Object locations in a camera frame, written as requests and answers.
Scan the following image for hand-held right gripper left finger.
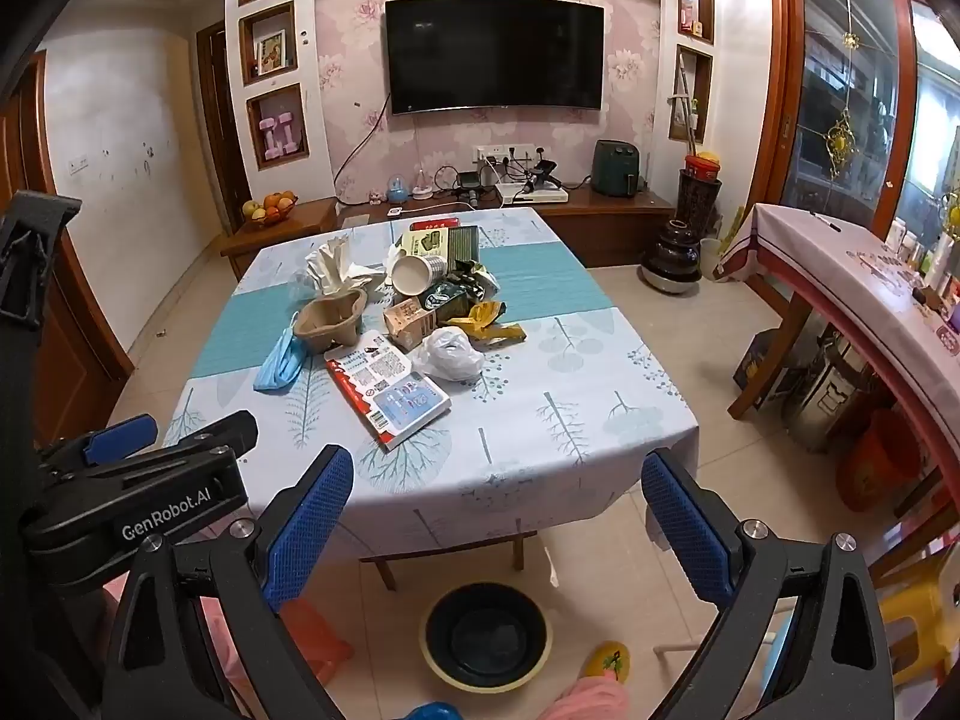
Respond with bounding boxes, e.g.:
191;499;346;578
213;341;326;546
101;444;355;720

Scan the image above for fruit bowl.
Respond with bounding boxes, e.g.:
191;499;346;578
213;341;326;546
241;193;299;228

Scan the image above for dark ceramic jar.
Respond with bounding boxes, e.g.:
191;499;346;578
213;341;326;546
639;219;704;295

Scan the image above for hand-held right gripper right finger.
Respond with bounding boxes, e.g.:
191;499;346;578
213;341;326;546
641;448;895;720

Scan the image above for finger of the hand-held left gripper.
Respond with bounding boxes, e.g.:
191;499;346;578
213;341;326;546
37;414;160;470
90;411;260;481

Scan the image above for wooden television console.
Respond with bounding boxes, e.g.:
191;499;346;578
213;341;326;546
220;180;676;278

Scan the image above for white tissue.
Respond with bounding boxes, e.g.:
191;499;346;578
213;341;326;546
412;326;485;383
304;234;387;297

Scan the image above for dark green air fryer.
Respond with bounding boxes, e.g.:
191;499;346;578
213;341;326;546
592;139;641;198

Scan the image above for white tube frame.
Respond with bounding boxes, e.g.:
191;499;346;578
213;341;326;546
652;600;796;661

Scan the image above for yellow plastic stool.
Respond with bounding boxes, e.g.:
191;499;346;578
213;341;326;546
877;581;947;687

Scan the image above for brown drink carton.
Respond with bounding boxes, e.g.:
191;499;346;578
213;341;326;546
382;296;440;352

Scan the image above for orange plastic bucket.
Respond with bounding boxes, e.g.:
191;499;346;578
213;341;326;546
836;409;922;515

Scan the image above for yellow slipper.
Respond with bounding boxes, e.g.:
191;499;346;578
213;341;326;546
583;641;631;685

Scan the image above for white paper cup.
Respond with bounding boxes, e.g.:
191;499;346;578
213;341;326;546
391;253;449;297

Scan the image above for black wall television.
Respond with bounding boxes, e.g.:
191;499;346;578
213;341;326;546
384;0;606;116

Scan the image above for blue face mask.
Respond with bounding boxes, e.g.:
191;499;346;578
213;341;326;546
253;311;310;393

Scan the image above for picture frame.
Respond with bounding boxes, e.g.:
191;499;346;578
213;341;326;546
256;30;288;76

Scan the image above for brown wooden door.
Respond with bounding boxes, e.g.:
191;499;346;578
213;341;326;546
0;51;136;451

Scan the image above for black television cable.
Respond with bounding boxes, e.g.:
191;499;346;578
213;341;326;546
334;94;391;203

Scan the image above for white set-top box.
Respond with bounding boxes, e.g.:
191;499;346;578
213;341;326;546
496;181;569;206

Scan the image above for blue cardboard box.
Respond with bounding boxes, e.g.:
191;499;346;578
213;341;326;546
735;326;788;410

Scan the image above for yellow wrapper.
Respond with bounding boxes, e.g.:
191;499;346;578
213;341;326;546
442;300;527;346

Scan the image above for row of bottles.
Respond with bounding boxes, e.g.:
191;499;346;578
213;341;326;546
885;214;960;316

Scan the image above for dark green snack bag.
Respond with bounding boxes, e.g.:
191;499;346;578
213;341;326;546
420;259;500;316

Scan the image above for wooden glass door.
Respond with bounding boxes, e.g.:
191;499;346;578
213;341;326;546
769;0;960;218

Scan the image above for brown pulp cup holder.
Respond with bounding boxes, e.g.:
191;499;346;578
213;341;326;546
292;291;370;353

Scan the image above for pink plastic stool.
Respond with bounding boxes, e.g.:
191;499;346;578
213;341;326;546
277;600;355;687

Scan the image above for green striped box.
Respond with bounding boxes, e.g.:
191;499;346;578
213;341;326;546
396;225;481;265

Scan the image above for pink pajama pants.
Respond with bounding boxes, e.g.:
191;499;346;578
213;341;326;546
97;574;631;720

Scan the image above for tall dark vase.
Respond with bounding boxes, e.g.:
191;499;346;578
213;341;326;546
679;154;723;237

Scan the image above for red and white box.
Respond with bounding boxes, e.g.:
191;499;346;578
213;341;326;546
324;330;453;453

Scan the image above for stainless steel pot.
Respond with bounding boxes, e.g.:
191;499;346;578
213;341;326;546
780;337;875;455

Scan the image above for dark blue trash bin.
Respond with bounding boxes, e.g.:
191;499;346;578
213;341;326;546
418;581;554;693

